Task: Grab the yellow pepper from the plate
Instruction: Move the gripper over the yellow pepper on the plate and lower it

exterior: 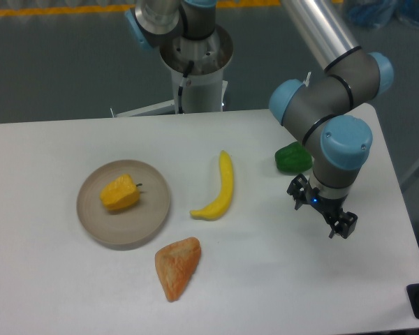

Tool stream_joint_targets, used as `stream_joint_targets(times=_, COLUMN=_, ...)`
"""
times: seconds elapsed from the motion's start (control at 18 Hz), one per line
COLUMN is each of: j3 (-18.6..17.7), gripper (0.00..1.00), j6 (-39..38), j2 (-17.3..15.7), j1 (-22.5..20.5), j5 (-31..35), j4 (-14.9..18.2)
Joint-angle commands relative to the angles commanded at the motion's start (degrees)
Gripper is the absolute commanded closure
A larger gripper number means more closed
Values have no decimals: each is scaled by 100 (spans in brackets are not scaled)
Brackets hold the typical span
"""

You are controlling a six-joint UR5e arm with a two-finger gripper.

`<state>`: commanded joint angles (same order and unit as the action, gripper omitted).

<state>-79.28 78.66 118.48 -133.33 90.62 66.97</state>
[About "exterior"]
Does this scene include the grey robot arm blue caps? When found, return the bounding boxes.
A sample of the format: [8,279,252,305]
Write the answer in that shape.
[125,1,394,238]

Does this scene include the green bell pepper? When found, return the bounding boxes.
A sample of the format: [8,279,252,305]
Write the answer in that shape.
[274,142,313,174]

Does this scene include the black cable on pedestal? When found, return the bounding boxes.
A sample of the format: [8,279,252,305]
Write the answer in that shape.
[177,60,195,114]

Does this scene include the yellow bell pepper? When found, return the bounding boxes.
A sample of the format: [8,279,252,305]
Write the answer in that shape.
[100,174,142,211]

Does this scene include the orange triangular bread pastry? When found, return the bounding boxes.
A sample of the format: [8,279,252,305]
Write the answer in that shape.
[154,237,201,302]

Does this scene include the blue plastic bags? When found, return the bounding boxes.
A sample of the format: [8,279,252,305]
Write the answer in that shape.
[342,0,419,29]

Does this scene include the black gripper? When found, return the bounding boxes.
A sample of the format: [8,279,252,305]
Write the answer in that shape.
[287,174,358,239]

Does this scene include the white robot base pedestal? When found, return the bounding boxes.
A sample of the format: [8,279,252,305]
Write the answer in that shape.
[112,25,233,118]

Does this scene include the beige round plate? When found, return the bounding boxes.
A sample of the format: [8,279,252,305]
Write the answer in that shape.
[76,160,170,250]

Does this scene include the yellow banana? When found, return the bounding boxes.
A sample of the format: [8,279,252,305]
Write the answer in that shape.
[189,150,234,221]

